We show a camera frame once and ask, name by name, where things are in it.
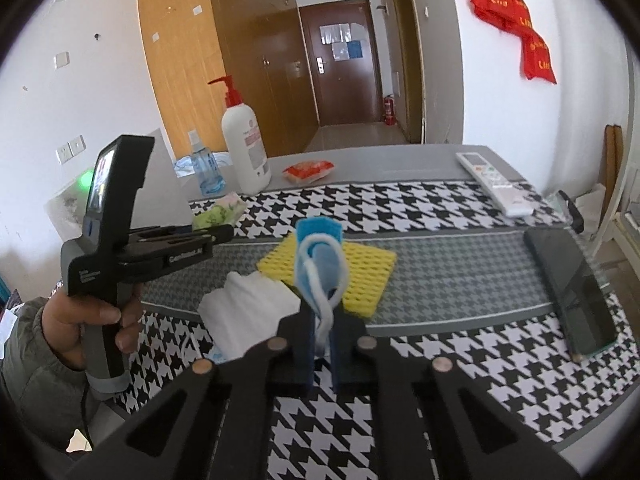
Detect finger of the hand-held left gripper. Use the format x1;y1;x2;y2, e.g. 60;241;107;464
129;226;201;244
170;224;235;253

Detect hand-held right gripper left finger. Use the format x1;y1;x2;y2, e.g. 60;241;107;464
65;300;317;480

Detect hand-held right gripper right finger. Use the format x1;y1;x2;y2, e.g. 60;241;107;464
330;305;583;480

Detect green plastic bag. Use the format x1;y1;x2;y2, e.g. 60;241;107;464
192;192;246;231

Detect white foam box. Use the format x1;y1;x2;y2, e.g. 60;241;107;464
44;127;197;242

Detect blue face mask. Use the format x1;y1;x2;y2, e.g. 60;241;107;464
292;217;349;333
172;152;231;177

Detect white tissue paper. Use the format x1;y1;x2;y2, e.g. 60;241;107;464
197;271;302;361

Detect yellow foam net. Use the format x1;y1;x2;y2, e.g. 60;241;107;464
256;237;397;318

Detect person's left forearm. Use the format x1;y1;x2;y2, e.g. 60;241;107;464
0;297;96;456

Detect person's left hand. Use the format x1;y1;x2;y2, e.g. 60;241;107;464
41;287;144;372

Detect small clear spray bottle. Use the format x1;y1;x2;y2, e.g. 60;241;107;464
187;130;224;196

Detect white pump bottle red cap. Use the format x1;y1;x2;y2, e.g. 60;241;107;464
207;75;272;196

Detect red snack packet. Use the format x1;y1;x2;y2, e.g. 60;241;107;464
281;160;335;182

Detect wooden wardrobe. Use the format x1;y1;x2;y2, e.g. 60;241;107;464
136;0;321;161

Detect dark brown door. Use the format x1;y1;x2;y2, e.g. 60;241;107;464
298;0;383;127

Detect papers on door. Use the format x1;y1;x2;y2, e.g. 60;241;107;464
320;23;366;61

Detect white remote control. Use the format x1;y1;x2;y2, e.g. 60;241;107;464
456;151;535;218

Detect black smartphone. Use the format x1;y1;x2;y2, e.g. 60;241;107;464
523;227;618;361

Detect wooden side door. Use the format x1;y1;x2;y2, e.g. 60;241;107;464
390;0;426;143

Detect white plastic bag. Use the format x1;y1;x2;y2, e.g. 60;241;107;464
575;182;608;212

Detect wooden boards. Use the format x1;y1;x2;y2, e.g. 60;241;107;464
602;125;623;221

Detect red hanging bags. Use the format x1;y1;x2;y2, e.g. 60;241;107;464
470;0;557;85

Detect white wall socket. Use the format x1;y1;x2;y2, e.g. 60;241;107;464
55;136;85;165

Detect white bunk bed frame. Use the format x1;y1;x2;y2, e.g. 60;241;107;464
595;35;640;281

